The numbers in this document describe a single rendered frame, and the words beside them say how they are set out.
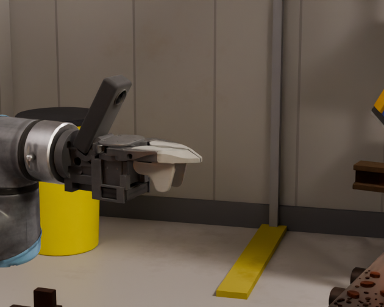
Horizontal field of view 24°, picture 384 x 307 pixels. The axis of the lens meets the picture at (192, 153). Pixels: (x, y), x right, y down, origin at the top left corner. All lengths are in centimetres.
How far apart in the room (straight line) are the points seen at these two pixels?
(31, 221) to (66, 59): 312
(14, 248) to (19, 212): 5
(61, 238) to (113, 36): 105
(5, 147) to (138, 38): 303
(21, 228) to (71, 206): 252
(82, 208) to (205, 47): 97
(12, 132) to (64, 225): 259
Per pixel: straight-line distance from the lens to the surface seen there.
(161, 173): 118
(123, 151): 117
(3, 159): 130
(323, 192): 421
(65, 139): 125
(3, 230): 132
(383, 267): 102
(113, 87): 120
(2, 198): 133
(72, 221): 388
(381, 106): 168
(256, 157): 422
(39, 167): 127
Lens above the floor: 125
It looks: 12 degrees down
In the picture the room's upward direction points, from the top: straight up
